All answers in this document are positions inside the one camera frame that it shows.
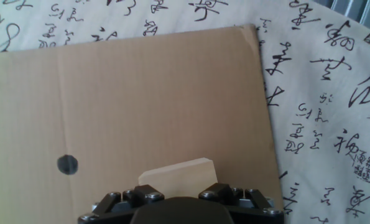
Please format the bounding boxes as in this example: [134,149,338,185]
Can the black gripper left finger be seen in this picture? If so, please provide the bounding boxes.
[77,184,165,224]

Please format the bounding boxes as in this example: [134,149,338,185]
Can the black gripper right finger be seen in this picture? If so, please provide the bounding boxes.
[198,182,285,224]

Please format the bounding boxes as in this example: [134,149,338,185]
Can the light wooden block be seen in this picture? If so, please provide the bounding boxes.
[137,157,219,200]

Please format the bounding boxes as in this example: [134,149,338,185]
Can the brown cardboard sheet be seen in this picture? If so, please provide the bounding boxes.
[0,24,285,224]

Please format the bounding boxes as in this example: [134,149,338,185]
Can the white calligraphy print cloth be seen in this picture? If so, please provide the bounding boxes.
[0,0,370,224]

